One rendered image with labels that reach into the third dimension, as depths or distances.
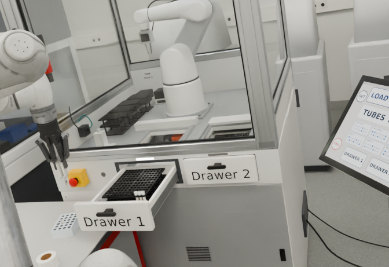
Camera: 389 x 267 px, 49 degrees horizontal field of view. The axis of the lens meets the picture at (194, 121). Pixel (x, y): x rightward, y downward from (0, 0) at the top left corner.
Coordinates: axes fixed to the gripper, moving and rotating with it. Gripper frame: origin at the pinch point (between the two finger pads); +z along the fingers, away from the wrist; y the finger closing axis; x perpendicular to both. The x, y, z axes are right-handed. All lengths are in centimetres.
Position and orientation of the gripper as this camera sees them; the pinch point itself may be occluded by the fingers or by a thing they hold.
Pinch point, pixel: (61, 168)
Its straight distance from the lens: 174.3
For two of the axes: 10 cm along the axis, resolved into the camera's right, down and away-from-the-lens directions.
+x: 0.1, -3.2, 9.5
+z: 1.9, 9.3, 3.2
